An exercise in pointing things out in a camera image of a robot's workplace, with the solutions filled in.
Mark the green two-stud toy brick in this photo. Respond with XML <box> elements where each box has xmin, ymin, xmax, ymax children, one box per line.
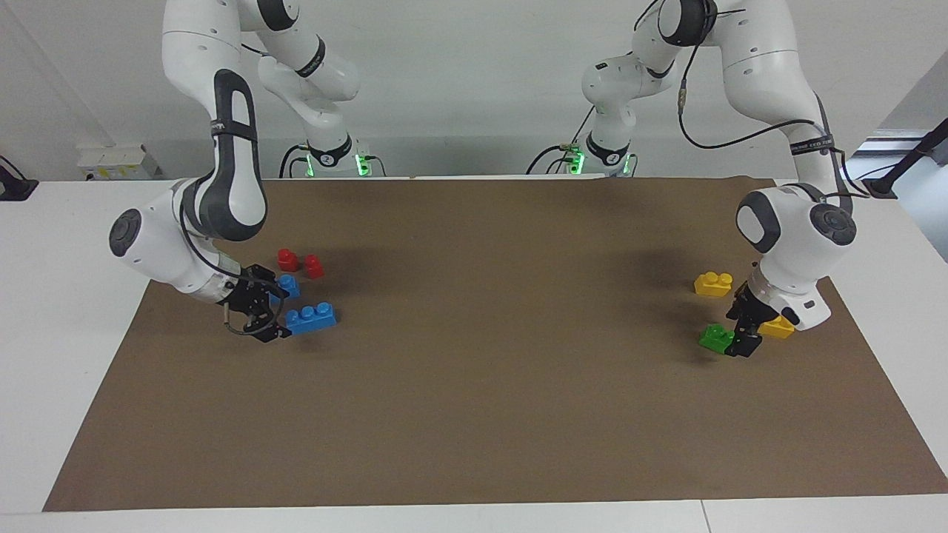
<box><xmin>699</xmin><ymin>324</ymin><xmax>736</xmax><ymax>355</ymax></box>

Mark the white wall socket box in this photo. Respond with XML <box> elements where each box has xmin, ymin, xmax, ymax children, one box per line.
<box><xmin>77</xmin><ymin>144</ymin><xmax>160</xmax><ymax>181</ymax></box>

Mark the black base cable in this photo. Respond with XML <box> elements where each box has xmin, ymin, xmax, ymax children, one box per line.
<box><xmin>525</xmin><ymin>104</ymin><xmax>597</xmax><ymax>175</ymax></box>
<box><xmin>278</xmin><ymin>143</ymin><xmax>310</xmax><ymax>179</ymax></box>

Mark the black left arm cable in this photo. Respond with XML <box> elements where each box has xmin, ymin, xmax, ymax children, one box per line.
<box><xmin>633</xmin><ymin>0</ymin><xmax>871</xmax><ymax>201</ymax></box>

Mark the black table clamp with pole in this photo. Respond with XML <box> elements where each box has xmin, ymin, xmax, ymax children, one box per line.
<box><xmin>861</xmin><ymin>118</ymin><xmax>948</xmax><ymax>201</ymax></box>

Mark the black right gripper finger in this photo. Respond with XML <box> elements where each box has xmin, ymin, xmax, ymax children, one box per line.
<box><xmin>248</xmin><ymin>264</ymin><xmax>291</xmax><ymax>301</ymax></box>
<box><xmin>252</xmin><ymin>314</ymin><xmax>293</xmax><ymax>343</ymax></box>

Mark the brown table mat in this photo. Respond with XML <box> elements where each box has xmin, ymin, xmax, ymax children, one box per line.
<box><xmin>42</xmin><ymin>175</ymin><xmax>948</xmax><ymax>513</ymax></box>

